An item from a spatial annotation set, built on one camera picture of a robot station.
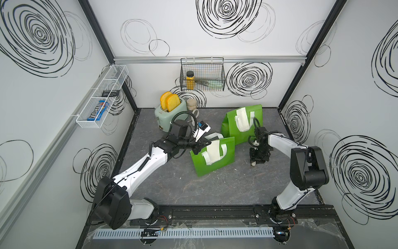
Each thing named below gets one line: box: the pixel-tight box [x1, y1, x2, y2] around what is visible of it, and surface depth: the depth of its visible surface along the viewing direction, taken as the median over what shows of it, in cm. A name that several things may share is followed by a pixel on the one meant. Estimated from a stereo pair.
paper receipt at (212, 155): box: [202, 140, 221, 166], surface depth 79 cm
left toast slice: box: [159, 91, 173, 110], surface depth 98 cm
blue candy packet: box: [87, 100, 110, 121], surface depth 72 cm
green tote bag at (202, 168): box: [189, 136, 236, 177], surface depth 79 cm
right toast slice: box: [166, 93, 181, 113], surface depth 99 cm
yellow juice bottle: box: [186, 70, 195, 91], surface depth 87 cm
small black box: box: [101, 89, 120, 98], surface depth 80 cm
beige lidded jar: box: [186, 98, 197, 111], surface depth 121 cm
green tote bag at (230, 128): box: [220, 104, 264, 146], surface depth 93 cm
